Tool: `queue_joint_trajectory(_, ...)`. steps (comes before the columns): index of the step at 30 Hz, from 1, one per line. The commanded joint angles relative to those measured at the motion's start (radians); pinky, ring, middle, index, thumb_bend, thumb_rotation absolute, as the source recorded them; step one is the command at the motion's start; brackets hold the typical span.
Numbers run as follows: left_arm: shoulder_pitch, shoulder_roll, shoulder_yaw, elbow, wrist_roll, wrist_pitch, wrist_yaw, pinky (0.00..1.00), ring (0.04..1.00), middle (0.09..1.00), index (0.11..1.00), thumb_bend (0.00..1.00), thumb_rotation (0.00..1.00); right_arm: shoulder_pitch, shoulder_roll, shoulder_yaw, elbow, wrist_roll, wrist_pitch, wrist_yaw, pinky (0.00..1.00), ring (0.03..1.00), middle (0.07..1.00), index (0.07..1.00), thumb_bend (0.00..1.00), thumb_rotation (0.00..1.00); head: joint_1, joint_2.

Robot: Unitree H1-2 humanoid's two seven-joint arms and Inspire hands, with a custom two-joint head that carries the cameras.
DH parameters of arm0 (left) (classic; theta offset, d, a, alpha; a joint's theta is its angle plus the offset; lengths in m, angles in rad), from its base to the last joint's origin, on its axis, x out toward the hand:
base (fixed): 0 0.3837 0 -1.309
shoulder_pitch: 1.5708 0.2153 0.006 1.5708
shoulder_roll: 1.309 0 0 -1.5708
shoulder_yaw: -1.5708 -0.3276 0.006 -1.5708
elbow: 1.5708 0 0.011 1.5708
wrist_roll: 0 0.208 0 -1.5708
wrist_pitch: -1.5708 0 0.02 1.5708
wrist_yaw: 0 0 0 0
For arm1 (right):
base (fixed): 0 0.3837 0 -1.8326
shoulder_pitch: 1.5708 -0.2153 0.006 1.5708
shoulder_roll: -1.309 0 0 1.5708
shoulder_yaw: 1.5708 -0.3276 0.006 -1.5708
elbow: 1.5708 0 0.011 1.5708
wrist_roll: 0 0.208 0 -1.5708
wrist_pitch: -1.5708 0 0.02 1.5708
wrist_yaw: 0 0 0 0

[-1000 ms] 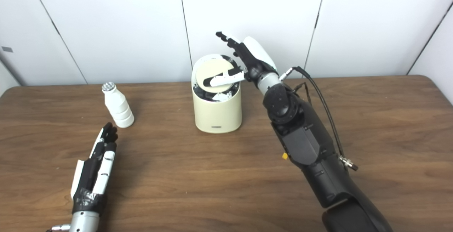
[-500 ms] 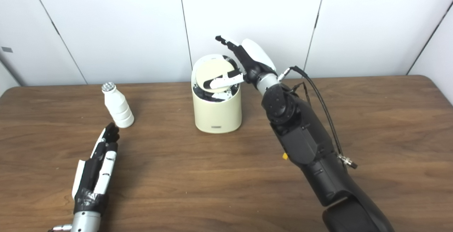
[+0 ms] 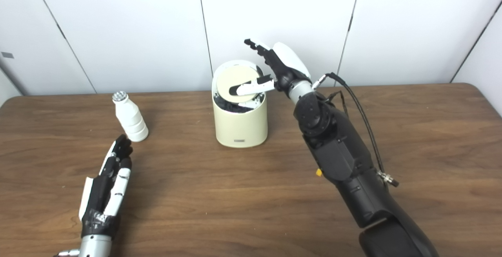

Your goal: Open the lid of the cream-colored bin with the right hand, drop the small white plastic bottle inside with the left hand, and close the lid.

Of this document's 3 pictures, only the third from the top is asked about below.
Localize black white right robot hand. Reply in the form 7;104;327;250
229;38;313;97

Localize black trash bag liner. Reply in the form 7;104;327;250
213;92;264;113

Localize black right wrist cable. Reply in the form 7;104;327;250
313;72;400;188

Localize cream-colored round trash bin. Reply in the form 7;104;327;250
212;60;269;148

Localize small white plastic bottle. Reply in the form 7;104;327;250
112;91;149;142

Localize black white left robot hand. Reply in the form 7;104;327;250
79;134;133;239

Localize cream round bin lid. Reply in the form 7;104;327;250
216;66;264;103

